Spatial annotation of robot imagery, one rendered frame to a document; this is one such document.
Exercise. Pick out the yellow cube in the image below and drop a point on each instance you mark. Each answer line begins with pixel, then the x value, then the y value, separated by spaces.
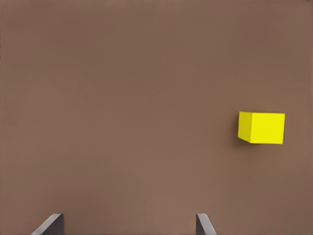
pixel 264 128

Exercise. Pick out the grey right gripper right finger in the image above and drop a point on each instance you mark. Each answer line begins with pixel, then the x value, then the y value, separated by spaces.
pixel 204 226

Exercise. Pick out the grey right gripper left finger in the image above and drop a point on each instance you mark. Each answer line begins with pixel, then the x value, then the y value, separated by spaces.
pixel 52 226

